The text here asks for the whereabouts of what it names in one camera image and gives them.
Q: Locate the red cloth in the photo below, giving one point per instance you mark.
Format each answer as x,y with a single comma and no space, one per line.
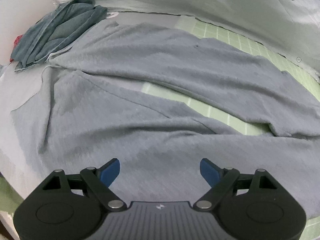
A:
18,40

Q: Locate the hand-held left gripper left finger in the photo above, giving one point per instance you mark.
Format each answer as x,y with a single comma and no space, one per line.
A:
111,172

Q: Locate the blue-grey garment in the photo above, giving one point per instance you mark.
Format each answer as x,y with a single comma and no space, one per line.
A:
62,27

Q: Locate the white carrot print blanket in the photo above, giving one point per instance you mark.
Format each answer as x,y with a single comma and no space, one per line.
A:
250,12

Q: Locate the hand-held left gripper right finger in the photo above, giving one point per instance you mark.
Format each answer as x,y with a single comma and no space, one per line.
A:
208,172

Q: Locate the green checked mat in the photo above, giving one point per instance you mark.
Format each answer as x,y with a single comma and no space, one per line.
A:
225,35

